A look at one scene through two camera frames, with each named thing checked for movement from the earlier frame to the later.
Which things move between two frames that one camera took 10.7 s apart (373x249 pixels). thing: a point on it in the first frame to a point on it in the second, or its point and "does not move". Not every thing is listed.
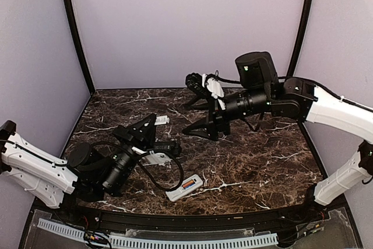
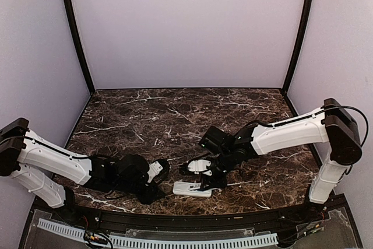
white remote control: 188,185 to 180,188
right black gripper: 214,112 to 213,183
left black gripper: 145,129 to 150,196
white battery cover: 160,120 to 193,186
